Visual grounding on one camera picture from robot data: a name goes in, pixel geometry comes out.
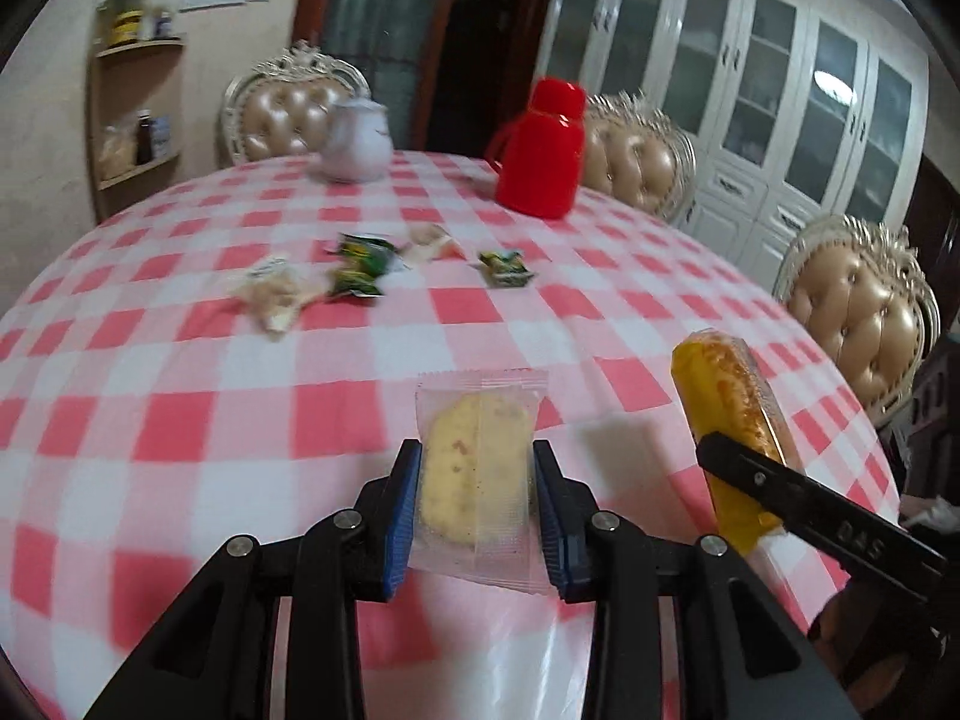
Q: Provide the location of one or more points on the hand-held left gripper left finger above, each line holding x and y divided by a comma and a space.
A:
401, 525

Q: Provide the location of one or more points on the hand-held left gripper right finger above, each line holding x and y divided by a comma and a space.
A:
551, 532

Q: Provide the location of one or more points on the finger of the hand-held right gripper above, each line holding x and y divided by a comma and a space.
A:
825, 517

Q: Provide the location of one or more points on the clear cookie packet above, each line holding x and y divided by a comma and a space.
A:
472, 465

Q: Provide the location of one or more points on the yellow cake packet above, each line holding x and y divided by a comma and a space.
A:
720, 397

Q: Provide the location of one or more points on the beige tufted ornate chair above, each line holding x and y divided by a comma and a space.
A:
637, 157
289, 120
862, 315

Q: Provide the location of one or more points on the red checkered tablecloth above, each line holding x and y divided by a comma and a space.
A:
225, 360

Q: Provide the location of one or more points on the green candy packet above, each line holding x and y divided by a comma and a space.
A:
367, 251
506, 268
354, 285

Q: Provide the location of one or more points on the clear pastry packet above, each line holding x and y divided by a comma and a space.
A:
433, 244
277, 292

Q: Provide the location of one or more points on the red thermos jug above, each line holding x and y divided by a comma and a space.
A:
540, 157

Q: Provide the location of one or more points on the white teapot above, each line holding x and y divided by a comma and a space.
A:
356, 142

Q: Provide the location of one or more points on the white glass-door cabinet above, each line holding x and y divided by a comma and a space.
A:
750, 90

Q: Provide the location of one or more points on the dark bottle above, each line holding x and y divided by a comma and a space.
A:
145, 139

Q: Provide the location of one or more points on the clear bag of grain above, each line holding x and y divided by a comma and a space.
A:
118, 154

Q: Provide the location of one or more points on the dark wooden door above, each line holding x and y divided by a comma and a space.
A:
420, 37

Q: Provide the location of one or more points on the yellow jar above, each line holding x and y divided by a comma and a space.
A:
127, 26

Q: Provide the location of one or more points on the wooden wall shelf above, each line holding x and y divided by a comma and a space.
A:
139, 49

